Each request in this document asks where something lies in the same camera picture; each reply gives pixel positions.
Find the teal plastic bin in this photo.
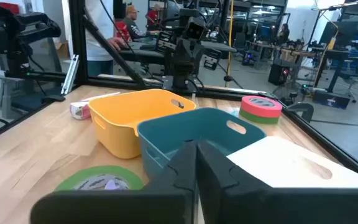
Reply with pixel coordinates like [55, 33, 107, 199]
[137, 107, 267, 181]

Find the black computer tower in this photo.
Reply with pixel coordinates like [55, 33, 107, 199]
[267, 63, 291, 86]

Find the narrow green tape roll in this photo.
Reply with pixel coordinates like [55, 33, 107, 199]
[239, 108, 281, 125]

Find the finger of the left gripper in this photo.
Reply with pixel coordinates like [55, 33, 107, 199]
[174, 40, 190, 74]
[188, 42, 204, 74]

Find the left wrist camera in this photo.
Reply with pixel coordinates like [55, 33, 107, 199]
[185, 17, 209, 41]

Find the white plastic bin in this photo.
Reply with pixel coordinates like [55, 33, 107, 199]
[226, 136, 358, 189]

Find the cluttered wooden work table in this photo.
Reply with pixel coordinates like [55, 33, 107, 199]
[247, 40, 318, 63]

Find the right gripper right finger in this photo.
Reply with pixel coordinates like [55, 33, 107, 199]
[197, 141, 358, 224]

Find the person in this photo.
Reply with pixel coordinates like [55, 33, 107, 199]
[85, 0, 127, 77]
[123, 4, 160, 41]
[145, 3, 163, 27]
[277, 23, 291, 44]

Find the black aluminium rig frame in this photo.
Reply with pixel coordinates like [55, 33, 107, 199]
[0, 0, 358, 187]

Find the black table clamp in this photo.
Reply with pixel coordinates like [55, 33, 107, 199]
[286, 101, 315, 124]
[41, 95, 65, 103]

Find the red fabric bag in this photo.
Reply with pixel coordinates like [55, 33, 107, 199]
[115, 20, 132, 43]

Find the black standing desk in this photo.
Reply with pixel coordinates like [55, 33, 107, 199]
[311, 48, 351, 94]

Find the yellow plastic bin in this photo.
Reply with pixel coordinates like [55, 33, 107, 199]
[88, 88, 198, 159]

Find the wide green tape roll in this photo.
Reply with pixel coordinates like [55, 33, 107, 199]
[54, 165, 145, 191]

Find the dark flat computer case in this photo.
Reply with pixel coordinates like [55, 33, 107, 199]
[311, 90, 351, 110]

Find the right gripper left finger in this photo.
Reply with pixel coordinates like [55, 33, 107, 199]
[29, 140, 198, 224]

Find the silver aluminium bracket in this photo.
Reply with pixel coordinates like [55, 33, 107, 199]
[60, 54, 80, 96]

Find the pink white stapler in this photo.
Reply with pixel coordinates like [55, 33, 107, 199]
[69, 91, 122, 121]

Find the yellow pole with black knob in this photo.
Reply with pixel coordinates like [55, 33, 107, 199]
[224, 0, 234, 88]

